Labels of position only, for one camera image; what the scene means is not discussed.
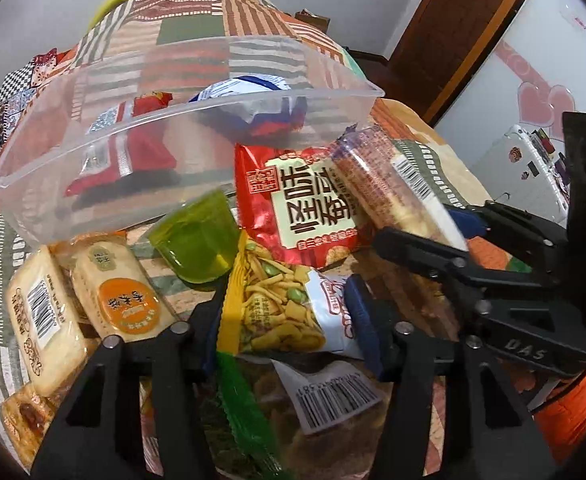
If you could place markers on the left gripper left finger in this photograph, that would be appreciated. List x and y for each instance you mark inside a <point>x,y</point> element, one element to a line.
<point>97,430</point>

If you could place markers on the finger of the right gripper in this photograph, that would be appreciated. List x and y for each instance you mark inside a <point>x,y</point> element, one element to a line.
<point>534,240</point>
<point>468,286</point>

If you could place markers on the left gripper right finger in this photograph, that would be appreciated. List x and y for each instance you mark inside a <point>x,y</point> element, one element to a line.
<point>489,433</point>

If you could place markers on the golden fried snack pack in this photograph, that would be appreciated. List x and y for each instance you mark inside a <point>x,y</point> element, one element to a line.
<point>26,417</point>

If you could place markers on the clear biscuit roll pack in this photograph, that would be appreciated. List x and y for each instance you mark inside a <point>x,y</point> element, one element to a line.
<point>390,189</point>

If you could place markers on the green edged crisps bag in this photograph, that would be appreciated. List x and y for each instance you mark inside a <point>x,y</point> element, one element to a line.
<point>312,418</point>

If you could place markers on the yellow mixed nuts snack bag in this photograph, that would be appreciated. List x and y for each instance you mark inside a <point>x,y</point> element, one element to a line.
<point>272,306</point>

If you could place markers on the blue white snack packet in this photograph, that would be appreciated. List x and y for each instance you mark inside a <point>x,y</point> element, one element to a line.
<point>255,117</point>

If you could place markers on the red white snack bag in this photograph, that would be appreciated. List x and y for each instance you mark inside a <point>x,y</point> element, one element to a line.
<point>126,153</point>

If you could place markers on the operator hand orange sleeve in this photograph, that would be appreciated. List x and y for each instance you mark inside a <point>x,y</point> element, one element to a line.
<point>563,423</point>

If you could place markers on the white sticker covered suitcase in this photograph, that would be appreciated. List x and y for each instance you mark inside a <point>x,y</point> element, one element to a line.
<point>517,171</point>

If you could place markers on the pale barcode cracker pack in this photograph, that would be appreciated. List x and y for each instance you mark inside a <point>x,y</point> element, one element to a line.
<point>46,324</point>

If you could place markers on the orange label cracker pack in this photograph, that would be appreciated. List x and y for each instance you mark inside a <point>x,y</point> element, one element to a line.
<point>115,293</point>

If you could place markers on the green jelly cup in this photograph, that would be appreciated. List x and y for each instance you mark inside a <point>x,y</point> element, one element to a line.
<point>199,240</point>

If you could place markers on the red chinese label snack bag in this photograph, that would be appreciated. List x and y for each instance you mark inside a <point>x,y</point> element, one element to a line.
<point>295,204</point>

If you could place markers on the brown wooden door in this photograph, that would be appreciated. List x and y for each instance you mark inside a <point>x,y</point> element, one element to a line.
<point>444,41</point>

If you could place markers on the clear plastic storage bin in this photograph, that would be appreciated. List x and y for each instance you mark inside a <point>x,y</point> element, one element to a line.
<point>44,153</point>

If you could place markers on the brown cardboard box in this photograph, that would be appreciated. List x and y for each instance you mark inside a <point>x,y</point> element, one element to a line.
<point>318,21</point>

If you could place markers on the patchwork striped bed quilt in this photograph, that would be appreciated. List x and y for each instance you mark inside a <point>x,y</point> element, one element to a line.
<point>139,25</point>

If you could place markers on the checkered patterned blanket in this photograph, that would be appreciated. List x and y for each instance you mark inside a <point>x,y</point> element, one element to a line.
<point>19,87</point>

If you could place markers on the yellow curved headboard tube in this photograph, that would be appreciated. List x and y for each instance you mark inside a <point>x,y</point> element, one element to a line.
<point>105,8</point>

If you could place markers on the pink heart wall decal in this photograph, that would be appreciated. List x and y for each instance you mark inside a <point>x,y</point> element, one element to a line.
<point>544,106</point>

